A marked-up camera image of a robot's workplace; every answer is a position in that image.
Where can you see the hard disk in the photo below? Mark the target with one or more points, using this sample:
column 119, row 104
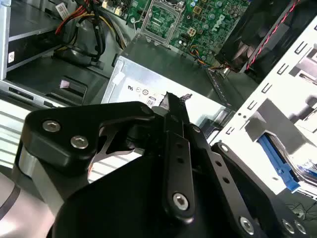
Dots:
column 272, row 158

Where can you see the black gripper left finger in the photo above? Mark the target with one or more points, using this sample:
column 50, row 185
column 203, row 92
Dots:
column 74, row 119

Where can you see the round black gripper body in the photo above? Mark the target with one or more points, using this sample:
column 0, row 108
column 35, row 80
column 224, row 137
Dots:
column 119, row 203

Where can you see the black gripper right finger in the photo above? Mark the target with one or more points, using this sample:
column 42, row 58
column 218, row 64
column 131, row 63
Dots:
column 252, row 188

